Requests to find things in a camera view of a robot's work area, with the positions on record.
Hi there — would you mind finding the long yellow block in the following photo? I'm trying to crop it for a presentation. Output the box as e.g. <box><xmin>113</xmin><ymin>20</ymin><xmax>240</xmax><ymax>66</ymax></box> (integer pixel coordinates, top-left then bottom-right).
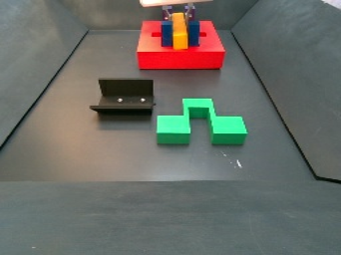
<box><xmin>172</xmin><ymin>12</ymin><xmax>188</xmax><ymax>50</ymax></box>

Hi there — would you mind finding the green stepped block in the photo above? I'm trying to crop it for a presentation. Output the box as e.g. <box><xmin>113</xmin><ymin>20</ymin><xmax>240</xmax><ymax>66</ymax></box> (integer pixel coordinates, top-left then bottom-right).
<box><xmin>156</xmin><ymin>98</ymin><xmax>248</xmax><ymax>145</ymax></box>

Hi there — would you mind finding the purple U-shaped block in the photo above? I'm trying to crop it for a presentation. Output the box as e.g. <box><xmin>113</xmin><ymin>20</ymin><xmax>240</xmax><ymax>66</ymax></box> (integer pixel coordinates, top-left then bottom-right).
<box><xmin>164</xmin><ymin>9</ymin><xmax>196</xmax><ymax>21</ymax></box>

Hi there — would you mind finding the black angle bracket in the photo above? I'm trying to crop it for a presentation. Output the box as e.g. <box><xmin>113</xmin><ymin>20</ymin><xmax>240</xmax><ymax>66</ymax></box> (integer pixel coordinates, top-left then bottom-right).
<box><xmin>90</xmin><ymin>78</ymin><xmax>156</xmax><ymax>115</ymax></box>

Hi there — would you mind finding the blue U-shaped block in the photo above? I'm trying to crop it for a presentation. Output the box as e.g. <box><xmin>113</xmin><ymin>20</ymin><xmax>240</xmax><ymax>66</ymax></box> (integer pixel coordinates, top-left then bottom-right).
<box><xmin>162</xmin><ymin>21</ymin><xmax>200</xmax><ymax>49</ymax></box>

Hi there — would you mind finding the red slotted board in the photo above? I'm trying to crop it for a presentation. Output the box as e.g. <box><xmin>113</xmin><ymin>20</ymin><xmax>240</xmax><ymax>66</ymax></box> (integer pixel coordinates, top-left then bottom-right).
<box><xmin>137</xmin><ymin>21</ymin><xmax>225</xmax><ymax>70</ymax></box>

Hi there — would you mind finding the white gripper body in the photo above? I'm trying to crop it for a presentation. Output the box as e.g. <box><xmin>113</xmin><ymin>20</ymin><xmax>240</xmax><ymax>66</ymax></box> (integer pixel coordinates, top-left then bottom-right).
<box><xmin>141</xmin><ymin>0</ymin><xmax>213</xmax><ymax>8</ymax></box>

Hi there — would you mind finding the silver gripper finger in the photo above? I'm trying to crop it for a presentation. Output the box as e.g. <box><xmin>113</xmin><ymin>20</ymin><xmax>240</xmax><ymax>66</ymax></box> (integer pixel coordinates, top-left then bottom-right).
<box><xmin>185</xmin><ymin>3</ymin><xmax>196</xmax><ymax>21</ymax></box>
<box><xmin>162</xmin><ymin>5</ymin><xmax>173</xmax><ymax>21</ymax></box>

